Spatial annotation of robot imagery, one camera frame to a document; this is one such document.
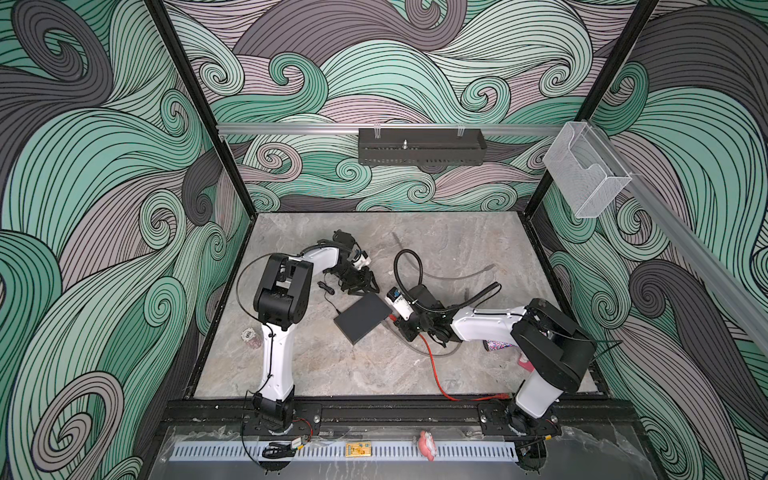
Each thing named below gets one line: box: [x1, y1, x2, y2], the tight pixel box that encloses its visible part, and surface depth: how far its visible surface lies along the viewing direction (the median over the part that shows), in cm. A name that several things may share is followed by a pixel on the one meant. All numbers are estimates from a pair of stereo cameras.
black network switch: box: [333, 293, 393, 345], surface depth 92 cm
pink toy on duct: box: [418, 430, 437, 462], surface depth 67 cm
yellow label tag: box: [345, 442, 372, 457], surface depth 70 cm
